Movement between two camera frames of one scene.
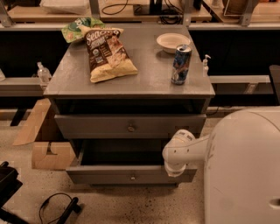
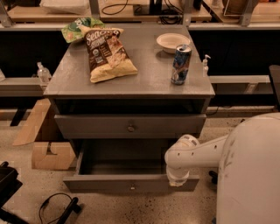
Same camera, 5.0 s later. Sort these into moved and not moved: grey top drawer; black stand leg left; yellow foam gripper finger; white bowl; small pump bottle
Moved: yellow foam gripper finger
Not moved: grey top drawer; white bowl; black stand leg left; small pump bottle
